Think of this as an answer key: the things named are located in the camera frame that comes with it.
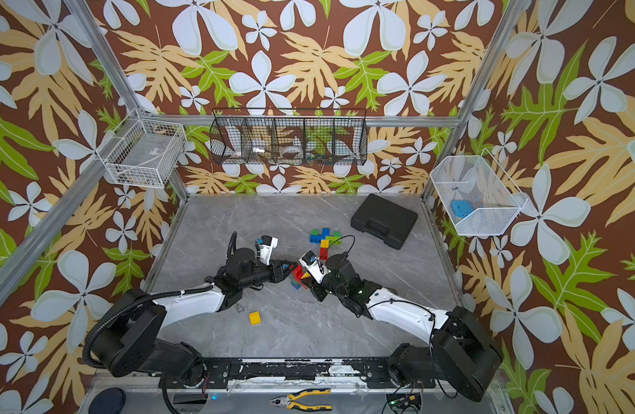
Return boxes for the dark blue long brick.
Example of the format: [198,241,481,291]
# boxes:
[309,228,331,244]

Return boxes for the white wire basket left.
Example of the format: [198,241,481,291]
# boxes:
[99,110,187,189]

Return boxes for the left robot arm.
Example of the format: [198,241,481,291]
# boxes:
[82,233,299,386]

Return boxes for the blue object in basket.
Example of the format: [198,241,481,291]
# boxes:
[450,199,474,218]

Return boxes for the black plastic tool case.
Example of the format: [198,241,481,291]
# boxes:
[350,194,419,250]

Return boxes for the black wire basket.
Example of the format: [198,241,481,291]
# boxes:
[208,108,369,166]

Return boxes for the small electronics board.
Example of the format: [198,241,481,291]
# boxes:
[386,393,422,414]

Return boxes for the black round disc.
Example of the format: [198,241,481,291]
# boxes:
[88,387,126,414]

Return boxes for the white wire basket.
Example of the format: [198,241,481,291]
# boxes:
[431,150,529,238]
[99,110,187,189]

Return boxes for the white wire basket right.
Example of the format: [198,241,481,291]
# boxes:
[431,150,529,238]

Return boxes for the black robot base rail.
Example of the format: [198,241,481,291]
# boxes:
[159,356,436,390]

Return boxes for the yellow handled pliers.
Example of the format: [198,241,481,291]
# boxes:
[268,387,333,412]

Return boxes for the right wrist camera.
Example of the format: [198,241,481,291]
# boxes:
[299,251,330,284]

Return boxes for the red long brick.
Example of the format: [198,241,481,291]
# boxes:
[293,265,305,282]

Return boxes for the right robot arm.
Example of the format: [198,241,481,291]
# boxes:
[300,252,503,402]

